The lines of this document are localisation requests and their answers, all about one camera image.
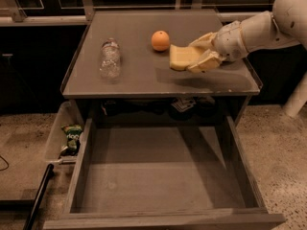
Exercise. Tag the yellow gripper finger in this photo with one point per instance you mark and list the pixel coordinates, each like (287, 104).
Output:
(206, 61)
(205, 41)

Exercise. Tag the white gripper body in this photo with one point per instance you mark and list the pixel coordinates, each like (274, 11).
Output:
(229, 42)

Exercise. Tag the yellow sponge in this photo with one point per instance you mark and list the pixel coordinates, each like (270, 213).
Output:
(183, 57)

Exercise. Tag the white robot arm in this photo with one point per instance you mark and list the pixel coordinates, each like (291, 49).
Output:
(284, 26)

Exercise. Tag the white robot base leg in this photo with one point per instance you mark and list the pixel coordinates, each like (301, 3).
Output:
(297, 99)

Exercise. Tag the grey cabinet with counter top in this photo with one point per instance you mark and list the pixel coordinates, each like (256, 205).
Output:
(145, 73)

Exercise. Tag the open grey top drawer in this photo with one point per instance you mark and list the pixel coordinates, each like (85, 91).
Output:
(163, 177)

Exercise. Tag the orange fruit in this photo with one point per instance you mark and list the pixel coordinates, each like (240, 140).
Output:
(160, 41)

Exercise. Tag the dark clutter inside cabinet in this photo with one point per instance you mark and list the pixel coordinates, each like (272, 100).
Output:
(180, 109)

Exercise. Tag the clear plastic water bottle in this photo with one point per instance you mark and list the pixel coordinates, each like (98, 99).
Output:
(110, 59)

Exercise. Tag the green chip bag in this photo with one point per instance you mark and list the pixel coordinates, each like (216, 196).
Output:
(73, 133)

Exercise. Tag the black pole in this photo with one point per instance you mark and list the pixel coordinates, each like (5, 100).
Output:
(49, 172)

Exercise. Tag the metal window frame railing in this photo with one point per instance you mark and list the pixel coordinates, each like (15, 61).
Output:
(44, 16)

